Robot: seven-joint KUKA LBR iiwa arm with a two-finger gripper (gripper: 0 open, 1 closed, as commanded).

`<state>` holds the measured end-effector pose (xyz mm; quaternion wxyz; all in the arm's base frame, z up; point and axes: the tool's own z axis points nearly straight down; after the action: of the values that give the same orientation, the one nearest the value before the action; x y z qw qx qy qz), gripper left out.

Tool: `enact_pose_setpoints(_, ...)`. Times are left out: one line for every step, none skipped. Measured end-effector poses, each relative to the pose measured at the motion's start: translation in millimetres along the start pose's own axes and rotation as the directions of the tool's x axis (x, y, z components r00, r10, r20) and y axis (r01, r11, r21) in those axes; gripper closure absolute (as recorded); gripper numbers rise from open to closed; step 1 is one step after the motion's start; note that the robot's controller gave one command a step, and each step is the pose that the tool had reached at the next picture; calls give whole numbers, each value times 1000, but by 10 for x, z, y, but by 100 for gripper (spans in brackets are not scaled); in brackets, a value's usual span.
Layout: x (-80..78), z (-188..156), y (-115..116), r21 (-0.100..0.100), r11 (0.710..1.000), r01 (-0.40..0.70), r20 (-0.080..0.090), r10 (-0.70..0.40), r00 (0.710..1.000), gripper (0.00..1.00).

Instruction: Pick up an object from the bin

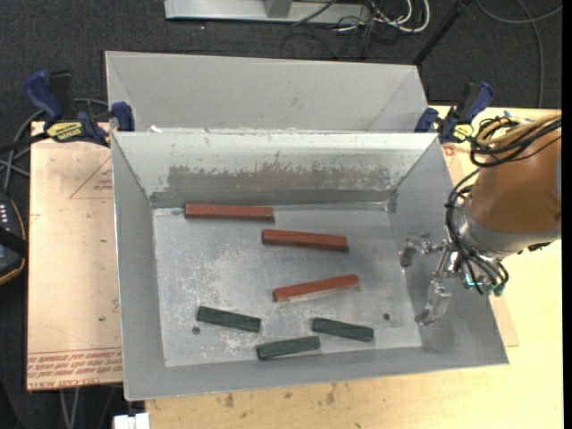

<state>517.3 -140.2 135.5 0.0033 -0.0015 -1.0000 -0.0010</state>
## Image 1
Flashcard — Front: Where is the grey metal bin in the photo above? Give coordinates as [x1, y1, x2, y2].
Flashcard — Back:
[105, 50, 510, 402]

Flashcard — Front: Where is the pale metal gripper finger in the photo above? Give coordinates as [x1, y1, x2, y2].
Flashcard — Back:
[414, 278, 452, 328]
[400, 233, 443, 268]

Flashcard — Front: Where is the red-brown flat block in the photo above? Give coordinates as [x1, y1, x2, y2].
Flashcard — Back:
[271, 273, 361, 304]
[261, 228, 349, 253]
[183, 203, 275, 222]

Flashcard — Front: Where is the brown cardboard board red print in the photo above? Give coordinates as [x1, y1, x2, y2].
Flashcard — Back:
[26, 121, 521, 392]

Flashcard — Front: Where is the dark green flat block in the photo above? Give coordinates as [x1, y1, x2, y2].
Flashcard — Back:
[311, 316, 375, 343]
[256, 335, 323, 361]
[195, 305, 263, 334]

